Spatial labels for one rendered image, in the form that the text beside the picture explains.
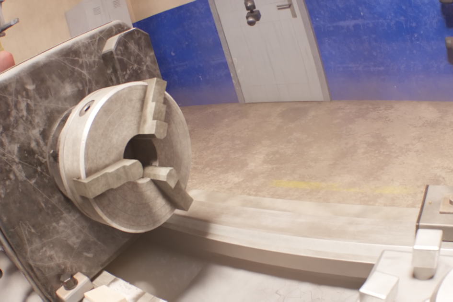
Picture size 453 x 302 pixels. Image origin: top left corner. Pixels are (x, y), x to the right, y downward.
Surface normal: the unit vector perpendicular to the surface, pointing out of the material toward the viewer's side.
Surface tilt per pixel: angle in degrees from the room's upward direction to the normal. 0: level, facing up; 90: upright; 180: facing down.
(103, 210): 90
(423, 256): 90
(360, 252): 48
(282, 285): 12
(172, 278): 0
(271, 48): 90
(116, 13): 90
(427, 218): 0
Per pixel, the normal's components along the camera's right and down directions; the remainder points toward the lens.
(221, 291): -0.07, -0.86
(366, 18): -0.54, 0.48
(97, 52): 0.80, 0.03
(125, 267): -0.27, -0.87
